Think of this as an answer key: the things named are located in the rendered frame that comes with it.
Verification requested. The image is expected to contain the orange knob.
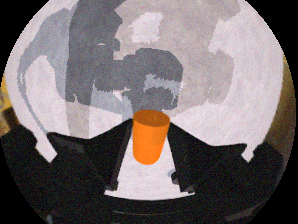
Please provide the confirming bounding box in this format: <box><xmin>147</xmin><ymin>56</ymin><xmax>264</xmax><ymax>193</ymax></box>
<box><xmin>132</xmin><ymin>111</ymin><xmax>170</xmax><ymax>165</ymax></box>

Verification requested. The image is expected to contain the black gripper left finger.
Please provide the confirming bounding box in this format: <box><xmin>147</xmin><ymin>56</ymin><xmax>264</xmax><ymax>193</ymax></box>
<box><xmin>47</xmin><ymin>119</ymin><xmax>133</xmax><ymax>192</ymax></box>

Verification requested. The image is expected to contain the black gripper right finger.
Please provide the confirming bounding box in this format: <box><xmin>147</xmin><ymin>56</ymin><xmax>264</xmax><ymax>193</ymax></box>
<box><xmin>166</xmin><ymin>121</ymin><xmax>247</xmax><ymax>193</ymax></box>

